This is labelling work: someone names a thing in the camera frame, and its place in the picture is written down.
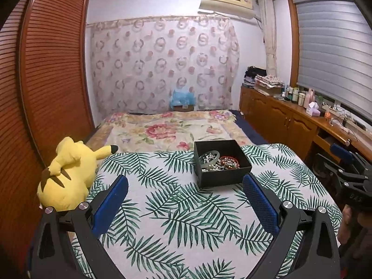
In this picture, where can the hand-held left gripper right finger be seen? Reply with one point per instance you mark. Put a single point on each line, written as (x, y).
(261, 206)

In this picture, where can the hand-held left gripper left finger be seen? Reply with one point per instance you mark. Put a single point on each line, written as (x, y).
(112, 206)

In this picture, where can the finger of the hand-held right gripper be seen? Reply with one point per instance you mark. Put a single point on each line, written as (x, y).
(327, 165)
(340, 150)

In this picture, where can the black jewelry box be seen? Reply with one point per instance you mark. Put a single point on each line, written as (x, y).
(221, 178)

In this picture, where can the pale green jade bangle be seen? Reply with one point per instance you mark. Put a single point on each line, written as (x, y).
(216, 152)

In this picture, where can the person's right hand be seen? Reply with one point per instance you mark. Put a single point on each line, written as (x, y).
(347, 223)

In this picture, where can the white power strip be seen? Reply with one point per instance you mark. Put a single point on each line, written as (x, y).
(353, 123)

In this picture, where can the pink tissue box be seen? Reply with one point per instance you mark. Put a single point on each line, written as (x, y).
(313, 109)

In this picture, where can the yellow plush toy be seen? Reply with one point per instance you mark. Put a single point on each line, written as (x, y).
(66, 180)

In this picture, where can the green leaf print cloth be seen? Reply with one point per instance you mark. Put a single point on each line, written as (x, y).
(174, 209)

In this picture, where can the wooden cabinet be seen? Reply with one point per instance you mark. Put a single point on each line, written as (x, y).
(276, 116)

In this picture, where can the row of toiletry bottles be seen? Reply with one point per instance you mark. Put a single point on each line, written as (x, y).
(296, 94)

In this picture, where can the dark blue bed sheet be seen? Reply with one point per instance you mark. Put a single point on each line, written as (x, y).
(251, 130)

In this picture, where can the floral blanket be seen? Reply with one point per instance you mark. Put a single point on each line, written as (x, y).
(159, 130)

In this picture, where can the floral folded cloth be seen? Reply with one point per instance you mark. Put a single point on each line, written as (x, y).
(268, 80)

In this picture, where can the grey window blind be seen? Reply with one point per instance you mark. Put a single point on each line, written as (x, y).
(334, 49)

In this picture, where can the stack of dark folded clothes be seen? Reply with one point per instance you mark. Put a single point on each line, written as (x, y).
(252, 75)

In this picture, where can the brown cardboard box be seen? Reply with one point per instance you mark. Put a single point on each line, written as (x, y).
(183, 108)

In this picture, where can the blue plush toy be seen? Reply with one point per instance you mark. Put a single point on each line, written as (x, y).
(182, 96)

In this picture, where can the white wrapped pipe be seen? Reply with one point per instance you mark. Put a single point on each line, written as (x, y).
(268, 35)

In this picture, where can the wooden louvered wardrobe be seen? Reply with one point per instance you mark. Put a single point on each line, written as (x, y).
(52, 78)

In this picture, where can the beige air conditioner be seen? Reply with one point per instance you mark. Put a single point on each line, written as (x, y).
(226, 3)

